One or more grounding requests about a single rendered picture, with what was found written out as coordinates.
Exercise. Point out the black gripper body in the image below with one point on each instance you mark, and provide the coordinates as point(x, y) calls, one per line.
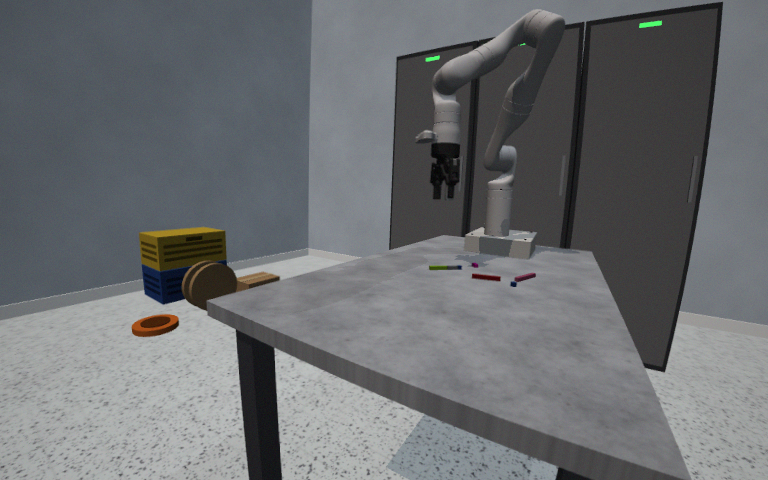
point(444, 151)

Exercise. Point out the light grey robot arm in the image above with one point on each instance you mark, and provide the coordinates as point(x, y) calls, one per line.
point(539, 29)

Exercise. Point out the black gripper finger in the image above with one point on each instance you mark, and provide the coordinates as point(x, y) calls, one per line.
point(454, 167)
point(436, 184)

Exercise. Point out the pink rod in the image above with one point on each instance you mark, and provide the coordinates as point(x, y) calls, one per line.
point(525, 277)

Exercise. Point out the red rod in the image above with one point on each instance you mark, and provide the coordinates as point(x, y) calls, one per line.
point(486, 277)

